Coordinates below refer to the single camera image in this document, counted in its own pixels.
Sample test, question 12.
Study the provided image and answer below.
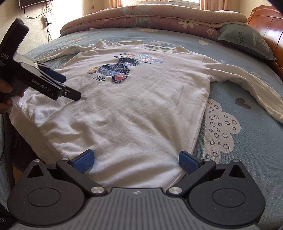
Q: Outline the white printed sweatshirt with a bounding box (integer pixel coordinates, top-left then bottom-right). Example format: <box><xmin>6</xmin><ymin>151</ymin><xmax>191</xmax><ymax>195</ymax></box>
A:
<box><xmin>10</xmin><ymin>40</ymin><xmax>282</xmax><ymax>189</ymax></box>

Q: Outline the blue patterned bed sheet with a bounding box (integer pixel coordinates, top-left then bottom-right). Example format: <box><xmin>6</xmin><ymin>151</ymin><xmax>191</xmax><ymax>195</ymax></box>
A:
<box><xmin>28</xmin><ymin>27</ymin><xmax>282</xmax><ymax>229</ymax></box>

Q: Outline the wooden headboard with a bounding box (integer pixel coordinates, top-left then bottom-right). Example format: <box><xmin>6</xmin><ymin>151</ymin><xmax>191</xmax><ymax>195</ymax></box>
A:
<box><xmin>247</xmin><ymin>5</ymin><xmax>283</xmax><ymax>78</ymax></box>

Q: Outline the pink striped curtain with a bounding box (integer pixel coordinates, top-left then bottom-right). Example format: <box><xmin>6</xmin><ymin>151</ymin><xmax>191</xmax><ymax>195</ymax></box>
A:
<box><xmin>200</xmin><ymin>0</ymin><xmax>229</xmax><ymax>11</ymax></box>

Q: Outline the green flower pillow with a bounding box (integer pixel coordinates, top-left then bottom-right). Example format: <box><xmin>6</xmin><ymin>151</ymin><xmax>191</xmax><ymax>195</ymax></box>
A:
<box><xmin>218</xmin><ymin>24</ymin><xmax>276</xmax><ymax>61</ymax></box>

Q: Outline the person's left hand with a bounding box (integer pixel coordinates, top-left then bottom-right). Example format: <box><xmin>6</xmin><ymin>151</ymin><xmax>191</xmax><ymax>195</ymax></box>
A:
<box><xmin>0</xmin><ymin>79</ymin><xmax>25</xmax><ymax>115</ymax></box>

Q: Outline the wall power strip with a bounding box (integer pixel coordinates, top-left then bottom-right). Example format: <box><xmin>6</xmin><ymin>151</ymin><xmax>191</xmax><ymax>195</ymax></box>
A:
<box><xmin>43</xmin><ymin>14</ymin><xmax>51</xmax><ymax>28</ymax></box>

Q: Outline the pink floral folded quilt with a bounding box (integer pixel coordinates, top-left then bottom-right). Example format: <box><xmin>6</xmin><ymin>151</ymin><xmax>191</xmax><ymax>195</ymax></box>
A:
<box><xmin>60</xmin><ymin>4</ymin><xmax>247</xmax><ymax>40</ymax></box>

